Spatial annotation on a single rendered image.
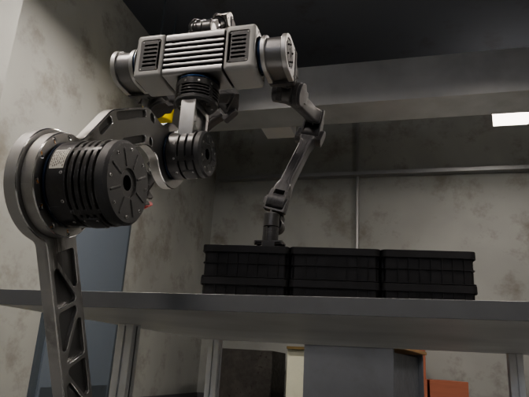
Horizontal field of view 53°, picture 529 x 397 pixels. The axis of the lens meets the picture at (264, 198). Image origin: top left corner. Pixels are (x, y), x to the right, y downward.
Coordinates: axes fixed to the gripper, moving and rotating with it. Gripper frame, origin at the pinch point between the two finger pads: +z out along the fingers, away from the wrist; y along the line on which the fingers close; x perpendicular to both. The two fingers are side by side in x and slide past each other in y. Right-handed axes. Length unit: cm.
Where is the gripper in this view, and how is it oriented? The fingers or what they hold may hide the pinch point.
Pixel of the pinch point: (268, 268)
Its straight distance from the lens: 187.7
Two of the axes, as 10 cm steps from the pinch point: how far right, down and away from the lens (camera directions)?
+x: -2.4, -3.2, -9.2
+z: -0.7, 9.5, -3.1
